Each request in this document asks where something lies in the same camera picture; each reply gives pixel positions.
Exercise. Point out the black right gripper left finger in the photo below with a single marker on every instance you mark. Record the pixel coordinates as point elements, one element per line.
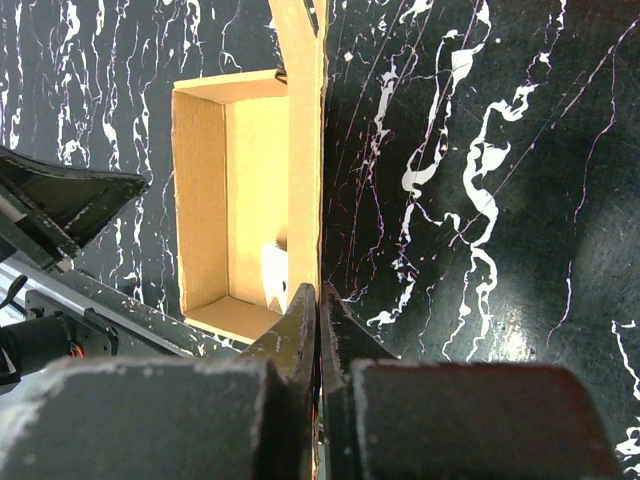
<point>171,417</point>

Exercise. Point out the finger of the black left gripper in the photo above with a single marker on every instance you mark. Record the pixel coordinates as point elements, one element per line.
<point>80,201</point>

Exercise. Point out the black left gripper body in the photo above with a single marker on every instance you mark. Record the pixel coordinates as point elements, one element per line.
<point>34,235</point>

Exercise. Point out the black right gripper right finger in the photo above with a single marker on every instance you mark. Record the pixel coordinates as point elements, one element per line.
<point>386,418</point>

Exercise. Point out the small white paper packet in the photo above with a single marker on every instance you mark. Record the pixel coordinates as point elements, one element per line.
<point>274,272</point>

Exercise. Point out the brown cardboard box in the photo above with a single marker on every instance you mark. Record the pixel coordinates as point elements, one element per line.
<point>247,156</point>

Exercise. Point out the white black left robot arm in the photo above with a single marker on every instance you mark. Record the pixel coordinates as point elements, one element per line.
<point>50,331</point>

